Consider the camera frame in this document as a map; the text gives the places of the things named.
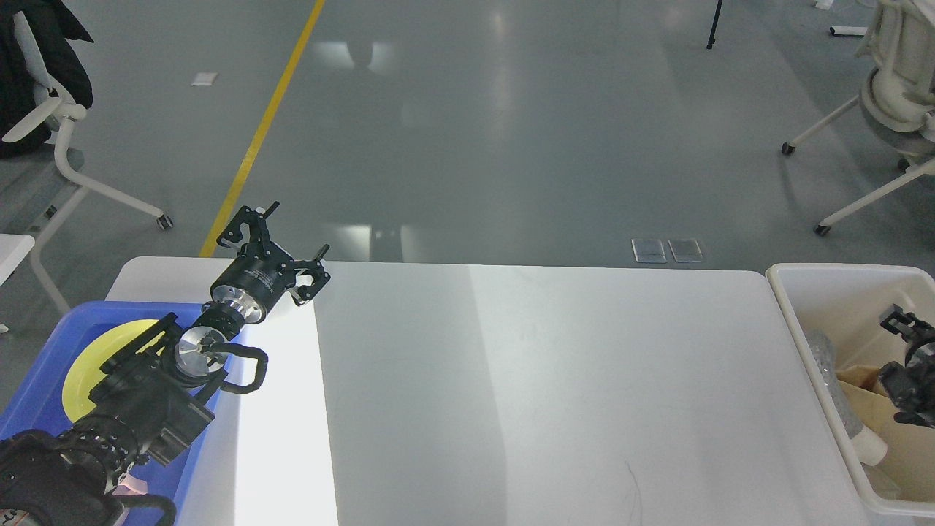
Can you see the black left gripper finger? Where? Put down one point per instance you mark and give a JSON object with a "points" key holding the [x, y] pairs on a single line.
{"points": [[247, 231], [308, 277]]}

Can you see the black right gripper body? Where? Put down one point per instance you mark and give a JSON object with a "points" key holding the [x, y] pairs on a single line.
{"points": [[910, 386]]}

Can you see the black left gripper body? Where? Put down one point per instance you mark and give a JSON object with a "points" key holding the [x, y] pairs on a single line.
{"points": [[247, 291]]}

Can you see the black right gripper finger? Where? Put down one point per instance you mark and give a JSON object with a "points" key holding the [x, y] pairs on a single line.
{"points": [[913, 420], [906, 325]]}

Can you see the white paper cup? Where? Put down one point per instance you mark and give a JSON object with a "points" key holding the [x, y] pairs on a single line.
{"points": [[870, 448]]}

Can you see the brown paper bag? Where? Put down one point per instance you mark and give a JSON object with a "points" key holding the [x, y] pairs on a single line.
{"points": [[907, 471]]}

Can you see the yellow plastic plate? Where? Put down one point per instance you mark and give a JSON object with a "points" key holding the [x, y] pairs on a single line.
{"points": [[84, 373]]}

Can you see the pink mug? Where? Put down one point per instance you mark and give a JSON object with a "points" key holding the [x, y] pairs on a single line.
{"points": [[131, 485]]}

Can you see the foil front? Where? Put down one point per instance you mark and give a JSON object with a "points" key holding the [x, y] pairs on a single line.
{"points": [[825, 356]]}

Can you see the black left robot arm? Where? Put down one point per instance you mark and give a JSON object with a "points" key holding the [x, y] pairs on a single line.
{"points": [[151, 403]]}

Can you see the white plastic bin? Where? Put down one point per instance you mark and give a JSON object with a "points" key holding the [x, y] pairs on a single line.
{"points": [[845, 302]]}

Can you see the chair leg with caster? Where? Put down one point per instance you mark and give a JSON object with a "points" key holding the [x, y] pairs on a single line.
{"points": [[60, 105]]}

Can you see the white office chair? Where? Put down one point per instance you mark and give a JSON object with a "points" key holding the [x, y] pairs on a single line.
{"points": [[896, 98]]}

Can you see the white side table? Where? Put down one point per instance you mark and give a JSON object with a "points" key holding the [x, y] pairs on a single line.
{"points": [[14, 249]]}

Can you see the black tripod leg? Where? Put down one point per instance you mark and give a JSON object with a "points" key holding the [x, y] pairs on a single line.
{"points": [[715, 21]]}

